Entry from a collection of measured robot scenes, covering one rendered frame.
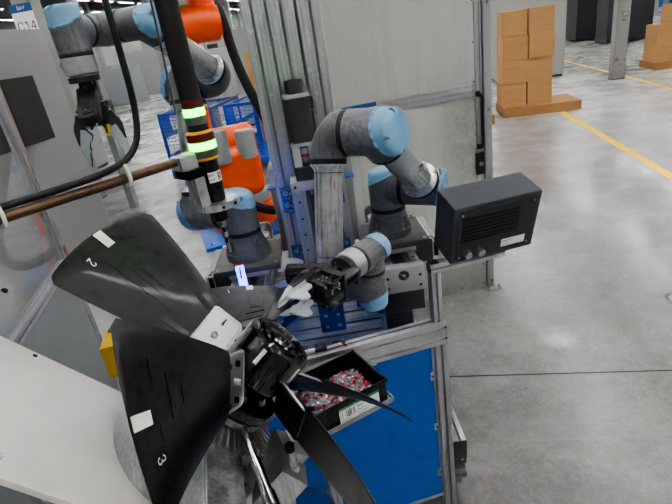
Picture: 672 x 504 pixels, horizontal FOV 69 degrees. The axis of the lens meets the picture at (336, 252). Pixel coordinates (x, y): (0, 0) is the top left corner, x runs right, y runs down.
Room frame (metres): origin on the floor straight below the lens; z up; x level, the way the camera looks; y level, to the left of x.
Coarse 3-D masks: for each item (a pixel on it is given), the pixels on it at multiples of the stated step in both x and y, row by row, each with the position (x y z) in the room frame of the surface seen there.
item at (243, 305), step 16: (224, 288) 1.03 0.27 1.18; (240, 288) 1.03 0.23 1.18; (256, 288) 1.03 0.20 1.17; (272, 288) 1.04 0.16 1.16; (224, 304) 0.95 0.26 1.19; (240, 304) 0.94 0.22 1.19; (256, 304) 0.92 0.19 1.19; (272, 304) 0.92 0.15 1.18; (240, 320) 0.86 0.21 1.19; (272, 320) 0.84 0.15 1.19
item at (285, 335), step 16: (256, 320) 0.72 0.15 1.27; (240, 336) 0.71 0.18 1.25; (256, 336) 0.68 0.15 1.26; (272, 336) 0.73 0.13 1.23; (288, 336) 0.76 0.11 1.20; (256, 352) 0.67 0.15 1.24; (272, 352) 0.66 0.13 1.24; (288, 352) 0.69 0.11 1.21; (304, 352) 0.72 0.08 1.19; (256, 368) 0.65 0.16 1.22; (272, 368) 0.65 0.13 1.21; (288, 368) 0.66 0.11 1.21; (256, 384) 0.65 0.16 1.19; (272, 384) 0.65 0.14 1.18; (288, 384) 0.67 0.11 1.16; (256, 400) 0.66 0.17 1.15; (272, 400) 0.71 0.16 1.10; (240, 416) 0.63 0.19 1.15; (256, 416) 0.64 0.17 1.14
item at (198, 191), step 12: (180, 156) 0.77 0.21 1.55; (192, 156) 0.77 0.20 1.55; (180, 168) 0.75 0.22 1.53; (192, 168) 0.76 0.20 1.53; (192, 180) 0.77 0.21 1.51; (204, 180) 0.77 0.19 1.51; (192, 192) 0.77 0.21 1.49; (204, 192) 0.77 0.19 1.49; (192, 204) 0.78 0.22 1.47; (204, 204) 0.77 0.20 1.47; (216, 204) 0.77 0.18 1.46; (228, 204) 0.77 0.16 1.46
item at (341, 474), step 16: (304, 432) 0.61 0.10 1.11; (320, 432) 0.57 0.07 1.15; (304, 448) 0.62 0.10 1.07; (320, 448) 0.58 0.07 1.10; (336, 448) 0.53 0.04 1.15; (320, 464) 0.59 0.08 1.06; (336, 464) 0.55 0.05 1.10; (336, 480) 0.56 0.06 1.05; (352, 480) 0.51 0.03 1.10; (352, 496) 0.53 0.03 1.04; (368, 496) 0.46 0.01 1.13
